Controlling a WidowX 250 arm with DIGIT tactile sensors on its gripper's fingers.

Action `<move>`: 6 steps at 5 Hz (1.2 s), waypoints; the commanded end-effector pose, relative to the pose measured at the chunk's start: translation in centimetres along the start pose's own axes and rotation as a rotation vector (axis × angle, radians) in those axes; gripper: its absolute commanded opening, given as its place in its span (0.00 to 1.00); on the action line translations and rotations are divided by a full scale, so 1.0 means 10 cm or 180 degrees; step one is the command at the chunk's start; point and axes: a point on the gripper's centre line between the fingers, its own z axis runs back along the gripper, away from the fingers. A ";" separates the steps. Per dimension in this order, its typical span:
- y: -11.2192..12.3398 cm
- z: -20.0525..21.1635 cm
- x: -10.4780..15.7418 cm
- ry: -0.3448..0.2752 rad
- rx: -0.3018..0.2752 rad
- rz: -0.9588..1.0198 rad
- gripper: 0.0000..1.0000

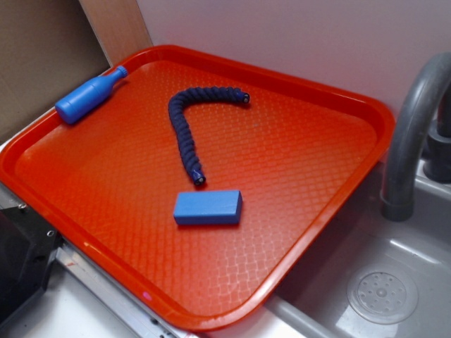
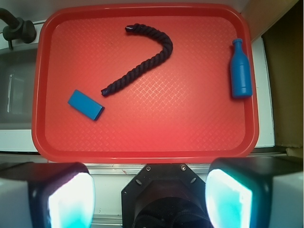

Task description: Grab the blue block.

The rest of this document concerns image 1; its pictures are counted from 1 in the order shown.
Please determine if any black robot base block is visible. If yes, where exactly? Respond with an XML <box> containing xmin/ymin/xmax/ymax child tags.
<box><xmin>1</xmin><ymin>204</ymin><xmax>61</xmax><ymax>321</ymax></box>

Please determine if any blue plastic toy bottle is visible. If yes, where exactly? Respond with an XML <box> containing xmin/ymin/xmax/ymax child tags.
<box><xmin>55</xmin><ymin>65</ymin><xmax>128</xmax><ymax>125</ymax></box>

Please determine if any grey toy sink basin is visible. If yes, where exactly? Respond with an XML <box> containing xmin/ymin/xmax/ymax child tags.
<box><xmin>266</xmin><ymin>167</ymin><xmax>450</xmax><ymax>337</ymax></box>

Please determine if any brown cardboard panel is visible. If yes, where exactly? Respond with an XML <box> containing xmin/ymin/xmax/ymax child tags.
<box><xmin>1</xmin><ymin>1</ymin><xmax>109</xmax><ymax>142</ymax></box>

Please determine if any orange plastic tray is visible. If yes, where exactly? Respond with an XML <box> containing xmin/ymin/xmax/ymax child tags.
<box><xmin>1</xmin><ymin>46</ymin><xmax>395</xmax><ymax>332</ymax></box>

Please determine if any dark blue braided rope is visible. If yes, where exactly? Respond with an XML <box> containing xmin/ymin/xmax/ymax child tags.
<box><xmin>167</xmin><ymin>84</ymin><xmax>251</xmax><ymax>187</ymax></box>

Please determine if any dark grey faucet handle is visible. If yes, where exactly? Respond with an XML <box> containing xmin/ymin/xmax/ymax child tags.
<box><xmin>424</xmin><ymin>87</ymin><xmax>450</xmax><ymax>183</ymax></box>

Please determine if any grey toy faucet spout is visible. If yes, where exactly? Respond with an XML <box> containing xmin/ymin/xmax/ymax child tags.
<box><xmin>381</xmin><ymin>52</ymin><xmax>450</xmax><ymax>221</ymax></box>

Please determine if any round sink drain strainer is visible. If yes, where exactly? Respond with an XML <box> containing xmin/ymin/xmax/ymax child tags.
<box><xmin>347</xmin><ymin>264</ymin><xmax>419</xmax><ymax>325</ymax></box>

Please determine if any blue rectangular block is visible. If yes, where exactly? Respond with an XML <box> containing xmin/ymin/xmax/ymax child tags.
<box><xmin>173</xmin><ymin>190</ymin><xmax>242</xmax><ymax>225</ymax></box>

